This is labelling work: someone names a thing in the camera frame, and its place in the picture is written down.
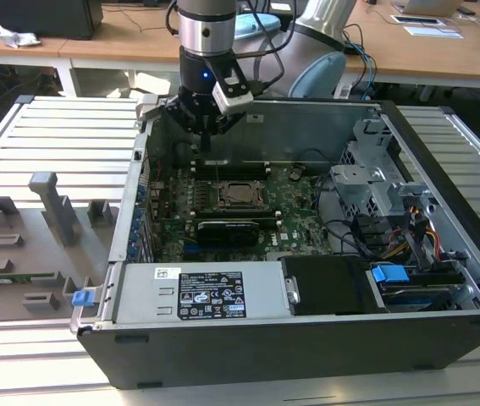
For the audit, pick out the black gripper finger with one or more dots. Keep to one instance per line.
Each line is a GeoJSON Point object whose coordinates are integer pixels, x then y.
{"type": "Point", "coordinates": [229, 124]}
{"type": "Point", "coordinates": [180, 111]}

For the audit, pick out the silver square CPU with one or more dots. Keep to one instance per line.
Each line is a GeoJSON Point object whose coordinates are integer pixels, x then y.
{"type": "Point", "coordinates": [241, 194]}

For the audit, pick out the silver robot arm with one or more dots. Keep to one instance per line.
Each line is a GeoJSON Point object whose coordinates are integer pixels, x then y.
{"type": "Point", "coordinates": [205, 25]}

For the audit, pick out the black RAM slot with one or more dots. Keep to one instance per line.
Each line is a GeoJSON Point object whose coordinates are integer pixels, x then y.
{"type": "Point", "coordinates": [239, 167]}
{"type": "Point", "coordinates": [222, 217]}
{"type": "Point", "coordinates": [239, 176]}
{"type": "Point", "coordinates": [231, 213]}
{"type": "Point", "coordinates": [239, 163]}
{"type": "Point", "coordinates": [239, 171]}

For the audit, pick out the CPU socket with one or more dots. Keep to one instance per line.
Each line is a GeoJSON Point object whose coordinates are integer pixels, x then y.
{"type": "Point", "coordinates": [244, 209]}

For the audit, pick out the grey case corner latch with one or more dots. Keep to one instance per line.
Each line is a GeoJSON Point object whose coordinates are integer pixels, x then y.
{"type": "Point", "coordinates": [146, 105]}

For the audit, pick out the long wooden desk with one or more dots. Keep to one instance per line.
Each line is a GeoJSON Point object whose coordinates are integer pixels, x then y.
{"type": "Point", "coordinates": [138, 42]}

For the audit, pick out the round coin cell battery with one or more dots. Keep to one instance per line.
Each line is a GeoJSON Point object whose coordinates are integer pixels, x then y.
{"type": "Point", "coordinates": [295, 173]}

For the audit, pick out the graphics card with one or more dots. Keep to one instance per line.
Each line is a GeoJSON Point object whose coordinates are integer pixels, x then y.
{"type": "Point", "coordinates": [227, 234]}

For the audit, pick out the green motherboard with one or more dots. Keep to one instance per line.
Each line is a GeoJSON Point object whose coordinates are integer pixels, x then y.
{"type": "Point", "coordinates": [299, 224]}

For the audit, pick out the blue board connector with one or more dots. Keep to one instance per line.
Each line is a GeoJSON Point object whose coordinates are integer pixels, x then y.
{"type": "Point", "coordinates": [191, 250]}

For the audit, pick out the perforated metal drive cage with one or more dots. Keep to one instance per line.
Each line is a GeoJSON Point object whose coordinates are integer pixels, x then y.
{"type": "Point", "coordinates": [362, 182]}

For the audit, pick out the black computer tower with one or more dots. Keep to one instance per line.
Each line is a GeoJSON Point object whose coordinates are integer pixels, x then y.
{"type": "Point", "coordinates": [32, 17]}

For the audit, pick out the crumpled white paper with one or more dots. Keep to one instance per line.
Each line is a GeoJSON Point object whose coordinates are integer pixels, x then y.
{"type": "Point", "coordinates": [15, 38]}

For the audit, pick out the black plastic shroud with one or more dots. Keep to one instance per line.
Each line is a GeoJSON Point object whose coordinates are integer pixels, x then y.
{"type": "Point", "coordinates": [328, 283]}

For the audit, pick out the grey power supply unit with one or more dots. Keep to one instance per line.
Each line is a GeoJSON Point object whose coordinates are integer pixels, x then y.
{"type": "Point", "coordinates": [146, 296]}

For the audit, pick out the grey parts rack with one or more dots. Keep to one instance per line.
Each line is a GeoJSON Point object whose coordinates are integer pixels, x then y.
{"type": "Point", "coordinates": [32, 254]}

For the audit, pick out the blue case release latch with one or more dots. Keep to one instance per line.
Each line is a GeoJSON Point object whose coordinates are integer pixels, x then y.
{"type": "Point", "coordinates": [82, 298]}

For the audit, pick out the white framed tablet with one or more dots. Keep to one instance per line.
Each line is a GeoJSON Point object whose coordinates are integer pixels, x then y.
{"type": "Point", "coordinates": [417, 20]}

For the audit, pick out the blue disk carrier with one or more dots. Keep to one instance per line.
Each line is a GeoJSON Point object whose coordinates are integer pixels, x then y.
{"type": "Point", "coordinates": [390, 277]}

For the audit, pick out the pale blue paper sheet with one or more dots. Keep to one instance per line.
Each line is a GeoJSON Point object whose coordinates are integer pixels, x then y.
{"type": "Point", "coordinates": [432, 31]}

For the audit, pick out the black open PC case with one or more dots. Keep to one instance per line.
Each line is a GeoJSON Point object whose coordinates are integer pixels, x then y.
{"type": "Point", "coordinates": [265, 351]}

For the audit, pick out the silver laptop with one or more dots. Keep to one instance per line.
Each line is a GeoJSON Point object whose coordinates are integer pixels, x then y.
{"type": "Point", "coordinates": [426, 6]}

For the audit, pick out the green RAM stick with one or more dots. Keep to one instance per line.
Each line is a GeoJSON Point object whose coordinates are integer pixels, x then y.
{"type": "Point", "coordinates": [19, 277]}

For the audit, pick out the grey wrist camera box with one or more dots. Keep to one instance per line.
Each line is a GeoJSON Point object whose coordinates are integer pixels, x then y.
{"type": "Point", "coordinates": [233, 99]}

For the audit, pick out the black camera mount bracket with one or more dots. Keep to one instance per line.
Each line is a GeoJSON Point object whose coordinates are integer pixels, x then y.
{"type": "Point", "coordinates": [222, 69]}

